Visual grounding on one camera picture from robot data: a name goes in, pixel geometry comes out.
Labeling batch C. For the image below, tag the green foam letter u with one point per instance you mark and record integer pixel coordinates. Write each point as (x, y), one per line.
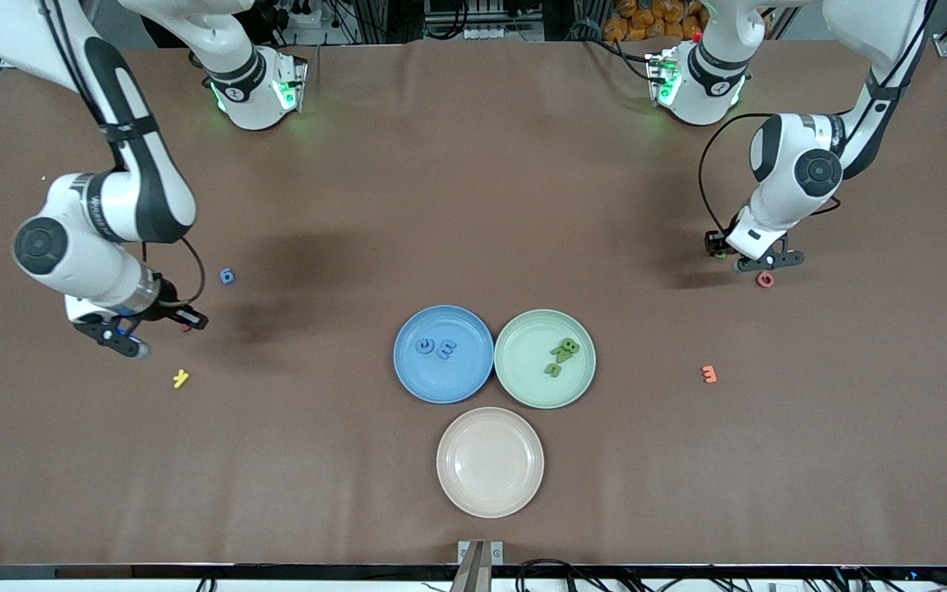
(553, 372)

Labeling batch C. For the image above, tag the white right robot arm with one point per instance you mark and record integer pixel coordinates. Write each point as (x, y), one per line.
(87, 271)

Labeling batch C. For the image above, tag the blue foam letter m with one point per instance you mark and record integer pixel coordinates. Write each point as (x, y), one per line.
(446, 349)

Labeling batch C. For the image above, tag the pile of orange bags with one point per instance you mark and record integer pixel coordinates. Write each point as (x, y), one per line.
(646, 20)

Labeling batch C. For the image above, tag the grey metal bracket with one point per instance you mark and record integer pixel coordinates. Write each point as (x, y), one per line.
(496, 552)

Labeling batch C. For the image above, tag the green foam letter N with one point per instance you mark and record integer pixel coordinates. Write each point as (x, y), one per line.
(561, 357)

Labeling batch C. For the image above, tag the brown table mat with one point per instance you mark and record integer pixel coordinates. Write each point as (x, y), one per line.
(473, 205)

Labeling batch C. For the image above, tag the green foam letter B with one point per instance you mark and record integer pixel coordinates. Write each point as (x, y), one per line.
(570, 345)

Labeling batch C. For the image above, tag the pinkish red round foam letter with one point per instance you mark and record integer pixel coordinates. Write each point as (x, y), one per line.
(759, 280)

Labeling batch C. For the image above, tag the blue round plate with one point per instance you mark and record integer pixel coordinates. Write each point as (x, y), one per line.
(461, 382)

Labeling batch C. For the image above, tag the orange foam letter E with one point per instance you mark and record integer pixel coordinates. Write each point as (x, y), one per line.
(709, 374)

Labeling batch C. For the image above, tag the yellow foam letter k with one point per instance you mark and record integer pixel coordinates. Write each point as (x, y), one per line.
(181, 378)

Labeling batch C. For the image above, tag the light green round plate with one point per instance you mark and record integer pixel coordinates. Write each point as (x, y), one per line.
(523, 382)

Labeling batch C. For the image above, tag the long white power strip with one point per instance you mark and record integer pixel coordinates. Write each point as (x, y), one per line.
(498, 33)

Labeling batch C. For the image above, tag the blue foam letter e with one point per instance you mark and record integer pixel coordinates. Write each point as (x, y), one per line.
(419, 346)

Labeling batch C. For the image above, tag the angled aluminium beam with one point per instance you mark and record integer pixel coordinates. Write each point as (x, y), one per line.
(469, 575)

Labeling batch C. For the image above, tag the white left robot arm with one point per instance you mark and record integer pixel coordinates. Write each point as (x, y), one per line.
(778, 210)

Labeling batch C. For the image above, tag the white power strip with plugs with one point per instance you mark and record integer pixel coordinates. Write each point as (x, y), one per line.
(305, 18)

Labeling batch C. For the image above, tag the beige round plate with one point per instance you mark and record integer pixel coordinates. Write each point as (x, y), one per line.
(490, 460)

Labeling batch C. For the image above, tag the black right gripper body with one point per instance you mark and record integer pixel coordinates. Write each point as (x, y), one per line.
(168, 299)

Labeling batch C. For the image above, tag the blue foam letter g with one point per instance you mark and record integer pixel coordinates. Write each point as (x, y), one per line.
(227, 279)

